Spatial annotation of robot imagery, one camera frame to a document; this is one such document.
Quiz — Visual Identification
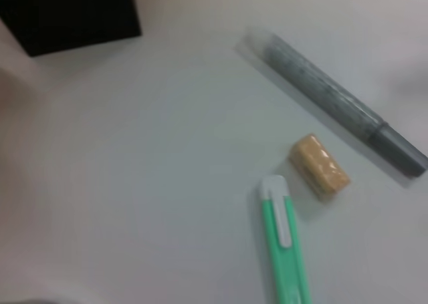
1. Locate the green pen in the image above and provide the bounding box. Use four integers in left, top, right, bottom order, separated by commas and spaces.
257, 174, 314, 304

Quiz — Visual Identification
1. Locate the black mesh pen holder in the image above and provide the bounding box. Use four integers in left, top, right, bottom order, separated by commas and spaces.
0, 0, 143, 58

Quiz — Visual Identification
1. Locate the grey pen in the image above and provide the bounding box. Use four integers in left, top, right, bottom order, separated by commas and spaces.
239, 25, 428, 188

